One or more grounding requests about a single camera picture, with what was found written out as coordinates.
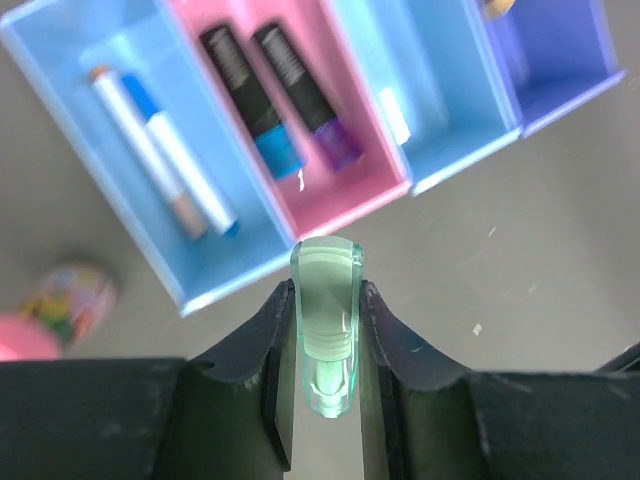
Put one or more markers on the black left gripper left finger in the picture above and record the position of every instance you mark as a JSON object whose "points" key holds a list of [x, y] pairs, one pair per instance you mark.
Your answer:
{"points": [[225, 414]]}

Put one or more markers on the small brown eraser block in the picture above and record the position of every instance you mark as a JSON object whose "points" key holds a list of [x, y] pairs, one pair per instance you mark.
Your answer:
{"points": [[497, 8]]}

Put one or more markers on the orange white marker pen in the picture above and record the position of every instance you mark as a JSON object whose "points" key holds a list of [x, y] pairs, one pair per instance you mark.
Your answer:
{"points": [[125, 114]]}

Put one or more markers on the pink drawer box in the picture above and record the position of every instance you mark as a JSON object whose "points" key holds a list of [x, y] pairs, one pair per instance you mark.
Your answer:
{"points": [[317, 200]]}

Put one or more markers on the black blue highlighter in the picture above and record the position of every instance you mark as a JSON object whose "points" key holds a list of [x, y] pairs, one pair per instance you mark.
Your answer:
{"points": [[258, 113]]}

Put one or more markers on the pink capped small bottle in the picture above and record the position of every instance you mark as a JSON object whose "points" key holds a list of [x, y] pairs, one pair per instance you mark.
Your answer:
{"points": [[71, 302]]}

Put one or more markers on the purple drawer box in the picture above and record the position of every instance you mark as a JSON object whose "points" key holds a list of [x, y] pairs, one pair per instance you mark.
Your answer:
{"points": [[554, 57]]}

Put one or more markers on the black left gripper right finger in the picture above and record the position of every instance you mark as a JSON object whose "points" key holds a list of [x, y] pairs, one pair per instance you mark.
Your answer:
{"points": [[426, 416]]}

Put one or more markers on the black purple highlighter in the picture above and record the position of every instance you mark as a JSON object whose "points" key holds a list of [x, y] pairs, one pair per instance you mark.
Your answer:
{"points": [[316, 112]]}

